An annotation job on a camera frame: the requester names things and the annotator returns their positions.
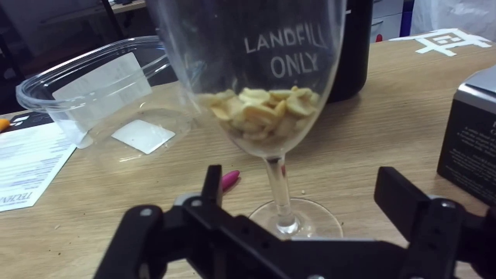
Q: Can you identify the printed paper sheet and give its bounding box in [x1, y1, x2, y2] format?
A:
[0, 124, 75, 211]

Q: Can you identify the clear plastic bowl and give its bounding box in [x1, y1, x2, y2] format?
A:
[15, 36, 193, 158]

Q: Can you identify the black small box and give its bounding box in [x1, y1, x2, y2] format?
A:
[437, 67, 496, 206]

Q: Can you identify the black landfill bin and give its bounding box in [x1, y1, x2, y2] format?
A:
[328, 0, 371, 102]

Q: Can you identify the clear wine glass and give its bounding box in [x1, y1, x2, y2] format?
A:
[145, 0, 347, 239]

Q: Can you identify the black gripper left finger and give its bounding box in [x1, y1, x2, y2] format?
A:
[92, 164, 291, 279]

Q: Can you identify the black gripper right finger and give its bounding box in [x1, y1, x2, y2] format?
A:
[373, 166, 496, 279]

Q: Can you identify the pink pen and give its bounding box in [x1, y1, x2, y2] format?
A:
[221, 171, 240, 192]

